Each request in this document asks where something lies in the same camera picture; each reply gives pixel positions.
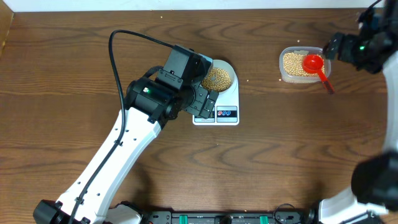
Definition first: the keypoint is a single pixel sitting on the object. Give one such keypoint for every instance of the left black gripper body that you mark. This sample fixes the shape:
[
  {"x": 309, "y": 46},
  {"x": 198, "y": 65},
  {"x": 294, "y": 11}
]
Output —
[{"x": 195, "y": 107}]

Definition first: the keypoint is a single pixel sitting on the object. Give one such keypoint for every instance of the soybeans in bowl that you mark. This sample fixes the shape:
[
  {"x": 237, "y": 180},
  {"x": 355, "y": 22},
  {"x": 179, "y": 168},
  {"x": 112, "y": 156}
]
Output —
[{"x": 217, "y": 80}]

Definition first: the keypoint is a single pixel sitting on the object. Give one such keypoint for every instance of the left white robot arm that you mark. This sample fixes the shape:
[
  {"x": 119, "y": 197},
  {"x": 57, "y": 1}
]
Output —
[{"x": 150, "y": 102}]

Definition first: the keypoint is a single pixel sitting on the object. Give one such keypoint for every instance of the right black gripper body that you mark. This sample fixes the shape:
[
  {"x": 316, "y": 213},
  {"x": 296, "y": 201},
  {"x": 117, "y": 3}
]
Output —
[{"x": 357, "y": 52}]

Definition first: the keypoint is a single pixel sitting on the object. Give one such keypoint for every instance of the white digital kitchen scale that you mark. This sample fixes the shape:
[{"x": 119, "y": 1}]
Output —
[{"x": 225, "y": 111}]

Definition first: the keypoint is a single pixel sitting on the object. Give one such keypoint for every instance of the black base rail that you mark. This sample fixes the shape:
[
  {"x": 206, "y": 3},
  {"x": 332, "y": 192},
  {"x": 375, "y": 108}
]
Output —
[{"x": 248, "y": 217}]

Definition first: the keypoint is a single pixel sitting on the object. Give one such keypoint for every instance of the grey round bowl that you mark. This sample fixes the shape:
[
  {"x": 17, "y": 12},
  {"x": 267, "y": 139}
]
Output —
[{"x": 225, "y": 66}]

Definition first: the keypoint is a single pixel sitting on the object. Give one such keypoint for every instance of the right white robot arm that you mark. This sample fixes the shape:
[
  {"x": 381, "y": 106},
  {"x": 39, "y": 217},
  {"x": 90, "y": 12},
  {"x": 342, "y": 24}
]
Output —
[{"x": 373, "y": 189}]

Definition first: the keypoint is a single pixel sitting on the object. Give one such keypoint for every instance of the red plastic measuring scoop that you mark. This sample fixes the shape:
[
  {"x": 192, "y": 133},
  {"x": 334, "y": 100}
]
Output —
[{"x": 313, "y": 64}]

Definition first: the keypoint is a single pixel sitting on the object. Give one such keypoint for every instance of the yellow soybeans in container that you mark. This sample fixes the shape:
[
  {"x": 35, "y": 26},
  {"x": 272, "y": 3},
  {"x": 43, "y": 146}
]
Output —
[{"x": 292, "y": 64}]

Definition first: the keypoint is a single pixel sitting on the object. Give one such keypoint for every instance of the clear plastic container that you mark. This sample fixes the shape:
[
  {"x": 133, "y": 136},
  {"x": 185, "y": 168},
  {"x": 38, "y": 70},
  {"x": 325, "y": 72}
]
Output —
[{"x": 305, "y": 50}]

